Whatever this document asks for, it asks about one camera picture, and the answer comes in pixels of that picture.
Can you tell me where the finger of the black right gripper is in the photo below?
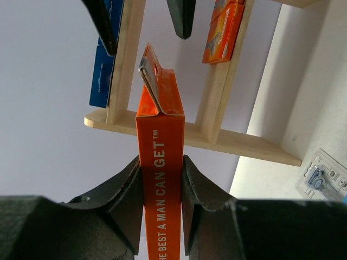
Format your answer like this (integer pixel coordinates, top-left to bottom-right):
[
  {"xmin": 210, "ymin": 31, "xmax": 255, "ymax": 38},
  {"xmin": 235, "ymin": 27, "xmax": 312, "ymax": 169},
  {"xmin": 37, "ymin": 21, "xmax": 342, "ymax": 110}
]
[
  {"xmin": 166, "ymin": 0, "xmax": 196, "ymax": 40},
  {"xmin": 81, "ymin": 0, "xmax": 117, "ymax": 56}
]

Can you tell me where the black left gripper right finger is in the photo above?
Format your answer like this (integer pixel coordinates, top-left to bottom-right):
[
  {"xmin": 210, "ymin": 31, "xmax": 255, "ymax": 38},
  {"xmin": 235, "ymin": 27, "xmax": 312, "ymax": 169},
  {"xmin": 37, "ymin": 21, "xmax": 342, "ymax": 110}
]
[{"xmin": 182, "ymin": 156, "xmax": 346, "ymax": 259}]

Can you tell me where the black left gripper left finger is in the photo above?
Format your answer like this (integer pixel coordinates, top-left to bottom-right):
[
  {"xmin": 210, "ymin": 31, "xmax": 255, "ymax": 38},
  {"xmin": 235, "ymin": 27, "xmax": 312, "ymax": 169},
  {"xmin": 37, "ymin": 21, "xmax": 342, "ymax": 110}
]
[{"xmin": 1, "ymin": 158, "xmax": 143, "ymax": 259}]

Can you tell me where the orange Gillette Fusion box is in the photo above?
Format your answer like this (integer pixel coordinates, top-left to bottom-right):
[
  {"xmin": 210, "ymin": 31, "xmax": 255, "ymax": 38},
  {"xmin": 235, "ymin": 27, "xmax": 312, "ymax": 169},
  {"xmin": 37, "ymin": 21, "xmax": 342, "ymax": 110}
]
[{"xmin": 202, "ymin": 0, "xmax": 246, "ymax": 64}]

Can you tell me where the blue Harry's razor box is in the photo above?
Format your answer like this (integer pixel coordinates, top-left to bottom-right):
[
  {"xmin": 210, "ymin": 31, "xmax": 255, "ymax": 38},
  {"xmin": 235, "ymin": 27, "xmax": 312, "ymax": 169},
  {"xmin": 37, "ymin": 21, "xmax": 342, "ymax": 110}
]
[{"xmin": 89, "ymin": 0, "xmax": 124, "ymax": 108}]

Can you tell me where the orange Gillette Styler box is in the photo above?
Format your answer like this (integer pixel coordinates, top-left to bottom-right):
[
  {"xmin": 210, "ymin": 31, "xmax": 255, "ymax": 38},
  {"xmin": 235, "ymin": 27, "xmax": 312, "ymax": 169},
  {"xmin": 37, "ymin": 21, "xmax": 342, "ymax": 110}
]
[{"xmin": 136, "ymin": 44, "xmax": 185, "ymax": 259}]

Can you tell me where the clear blister razor pack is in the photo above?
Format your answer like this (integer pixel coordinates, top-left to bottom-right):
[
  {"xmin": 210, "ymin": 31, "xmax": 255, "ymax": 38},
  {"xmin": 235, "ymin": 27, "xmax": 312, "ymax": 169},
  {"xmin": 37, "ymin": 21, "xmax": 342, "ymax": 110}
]
[{"xmin": 295, "ymin": 149, "xmax": 346, "ymax": 204}]

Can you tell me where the wooden shelf unit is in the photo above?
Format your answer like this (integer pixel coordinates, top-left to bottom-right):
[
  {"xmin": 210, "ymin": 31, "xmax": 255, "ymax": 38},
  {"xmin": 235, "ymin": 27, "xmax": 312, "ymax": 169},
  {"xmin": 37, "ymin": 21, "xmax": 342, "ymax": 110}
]
[{"xmin": 84, "ymin": 1, "xmax": 331, "ymax": 166}]

